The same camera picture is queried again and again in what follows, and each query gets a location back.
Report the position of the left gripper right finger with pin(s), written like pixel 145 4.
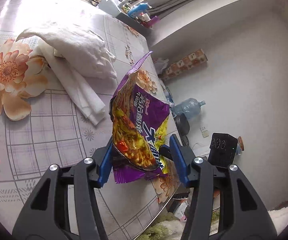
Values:
pixel 224 204

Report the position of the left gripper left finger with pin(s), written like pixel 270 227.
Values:
pixel 45 212

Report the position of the purple noodle snack bag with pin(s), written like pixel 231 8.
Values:
pixel 139 127

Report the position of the empty blue water jug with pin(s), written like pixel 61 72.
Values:
pixel 191 108

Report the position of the patterned rolled mat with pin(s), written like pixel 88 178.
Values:
pixel 188 62

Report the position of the floral bed sheet mattress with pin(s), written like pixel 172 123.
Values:
pixel 56 132

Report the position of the white plastic bag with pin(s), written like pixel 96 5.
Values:
pixel 160 64

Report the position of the purple cup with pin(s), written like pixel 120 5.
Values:
pixel 152 22

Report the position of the blue detergent bottle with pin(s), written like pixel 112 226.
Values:
pixel 137 10

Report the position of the white folded towel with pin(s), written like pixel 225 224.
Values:
pixel 74 55

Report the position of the grey cabinet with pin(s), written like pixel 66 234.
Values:
pixel 111 7

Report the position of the wall power socket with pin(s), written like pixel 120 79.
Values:
pixel 204 131

